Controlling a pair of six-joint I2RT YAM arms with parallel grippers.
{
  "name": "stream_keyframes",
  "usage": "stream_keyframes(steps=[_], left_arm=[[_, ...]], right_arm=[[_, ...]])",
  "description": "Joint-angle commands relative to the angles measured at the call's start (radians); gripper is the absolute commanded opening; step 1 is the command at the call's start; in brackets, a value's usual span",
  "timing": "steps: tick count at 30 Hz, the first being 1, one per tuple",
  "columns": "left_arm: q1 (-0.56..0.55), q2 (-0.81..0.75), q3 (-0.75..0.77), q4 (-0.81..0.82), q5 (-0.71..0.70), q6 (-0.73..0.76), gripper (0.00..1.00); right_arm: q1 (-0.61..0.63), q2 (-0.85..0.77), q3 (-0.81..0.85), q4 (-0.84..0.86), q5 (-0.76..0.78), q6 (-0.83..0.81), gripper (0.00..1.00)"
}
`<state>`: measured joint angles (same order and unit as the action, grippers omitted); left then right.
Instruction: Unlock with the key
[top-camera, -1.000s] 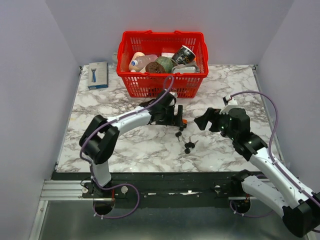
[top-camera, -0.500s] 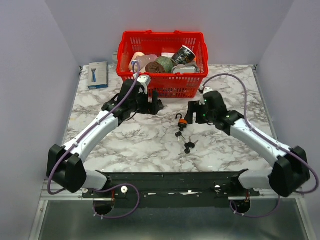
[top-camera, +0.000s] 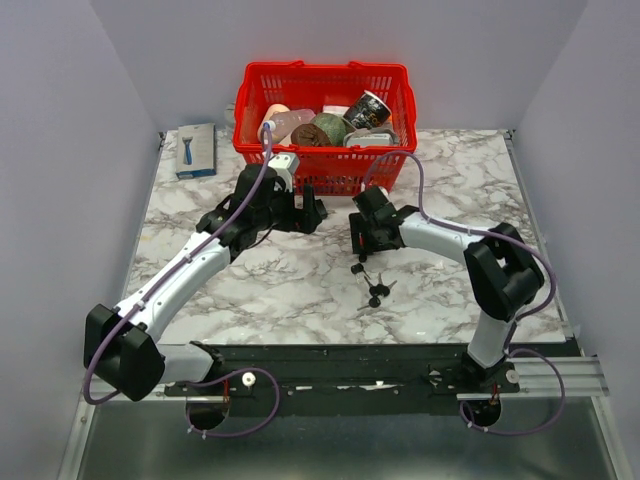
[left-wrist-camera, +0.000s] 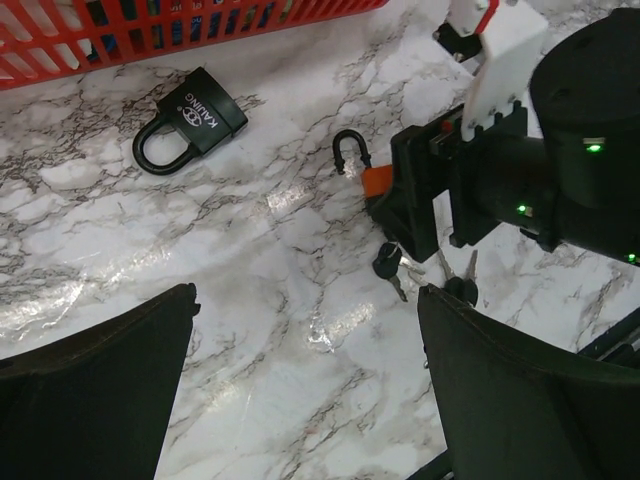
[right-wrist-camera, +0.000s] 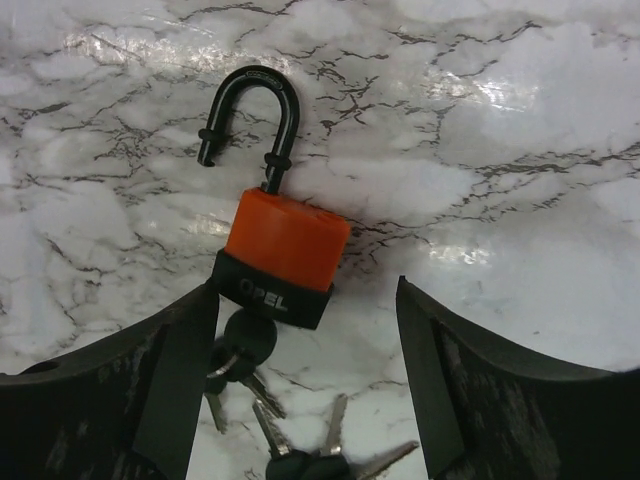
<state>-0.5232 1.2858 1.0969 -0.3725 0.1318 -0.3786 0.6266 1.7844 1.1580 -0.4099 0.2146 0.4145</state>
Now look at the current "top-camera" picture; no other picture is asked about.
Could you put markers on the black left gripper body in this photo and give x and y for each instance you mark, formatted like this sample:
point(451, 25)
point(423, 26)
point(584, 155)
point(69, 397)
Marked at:
point(283, 210)

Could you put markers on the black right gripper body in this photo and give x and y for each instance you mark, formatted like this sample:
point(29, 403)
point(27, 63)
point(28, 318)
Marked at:
point(370, 240)

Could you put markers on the orange black Opel padlock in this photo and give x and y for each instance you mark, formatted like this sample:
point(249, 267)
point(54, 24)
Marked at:
point(358, 269)

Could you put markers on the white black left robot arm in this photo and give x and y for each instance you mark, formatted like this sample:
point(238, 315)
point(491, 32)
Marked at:
point(121, 342)

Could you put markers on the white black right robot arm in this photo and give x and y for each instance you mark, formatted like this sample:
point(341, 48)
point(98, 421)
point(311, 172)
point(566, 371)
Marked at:
point(503, 273)

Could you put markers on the red plastic shopping basket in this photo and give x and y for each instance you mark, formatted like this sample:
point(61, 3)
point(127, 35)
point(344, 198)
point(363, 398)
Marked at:
point(345, 123)

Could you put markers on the brown crumpled cloth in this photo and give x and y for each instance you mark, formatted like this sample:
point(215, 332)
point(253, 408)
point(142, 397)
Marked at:
point(310, 135)

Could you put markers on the grey plastic tray container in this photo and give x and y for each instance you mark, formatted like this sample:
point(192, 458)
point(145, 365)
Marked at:
point(363, 138)

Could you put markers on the green round melon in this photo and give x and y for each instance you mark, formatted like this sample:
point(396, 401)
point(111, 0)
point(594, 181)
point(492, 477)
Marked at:
point(333, 125)

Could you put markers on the pink plastic bottle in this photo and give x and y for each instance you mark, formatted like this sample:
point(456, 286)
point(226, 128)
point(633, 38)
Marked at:
point(296, 118)

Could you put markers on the peach round object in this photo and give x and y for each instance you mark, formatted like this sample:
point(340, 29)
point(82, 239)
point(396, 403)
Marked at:
point(275, 116)

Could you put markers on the blue razor package box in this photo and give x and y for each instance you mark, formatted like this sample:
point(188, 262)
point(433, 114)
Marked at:
point(196, 151)

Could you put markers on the black patterned paper cup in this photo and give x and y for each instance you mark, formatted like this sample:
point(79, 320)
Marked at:
point(368, 112)

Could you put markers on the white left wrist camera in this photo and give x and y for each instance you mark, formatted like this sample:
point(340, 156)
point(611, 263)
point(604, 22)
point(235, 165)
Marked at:
point(285, 164)

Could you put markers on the aluminium extrusion rail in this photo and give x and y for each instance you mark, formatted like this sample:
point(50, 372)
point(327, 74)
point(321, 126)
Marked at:
point(532, 377)

